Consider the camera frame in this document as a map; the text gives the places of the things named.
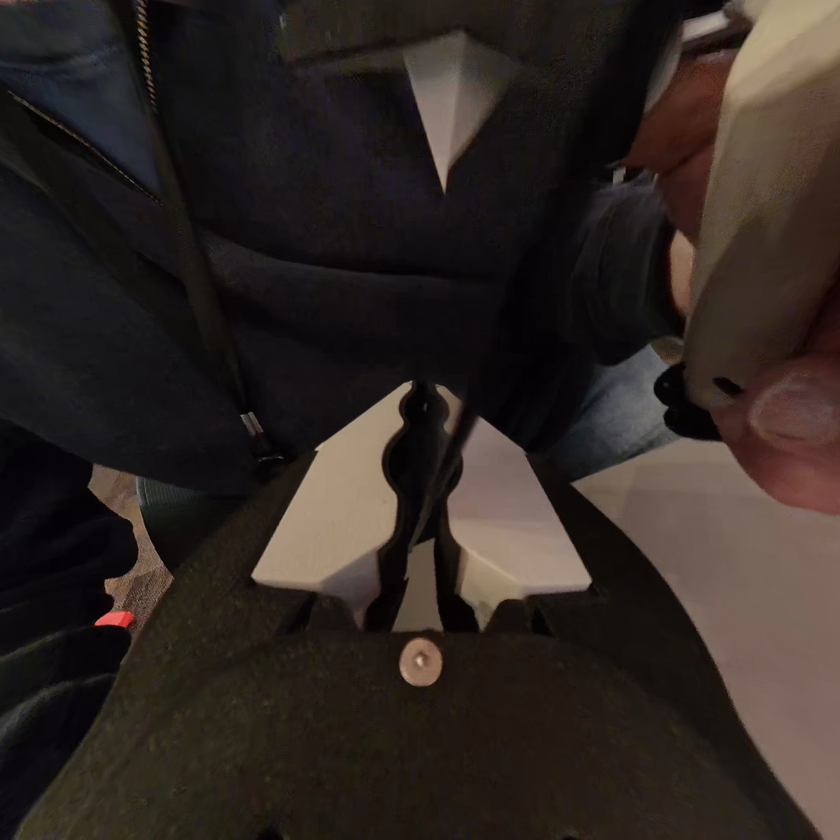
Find person's left hand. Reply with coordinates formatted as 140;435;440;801
626;51;840;515

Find person's left forearm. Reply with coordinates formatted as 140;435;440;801
565;171;690;372

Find person's blue jeans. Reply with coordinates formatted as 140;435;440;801
136;345;686;572

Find thin dark stick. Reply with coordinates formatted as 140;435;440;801
410;0;658;566

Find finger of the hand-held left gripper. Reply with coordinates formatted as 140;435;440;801
402;34;515;195

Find black jacket drawstring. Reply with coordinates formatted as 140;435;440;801
126;0;288;470

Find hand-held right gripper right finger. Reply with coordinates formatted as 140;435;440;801
434;388;595;598

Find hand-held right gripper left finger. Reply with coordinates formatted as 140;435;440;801
250;381;424;598

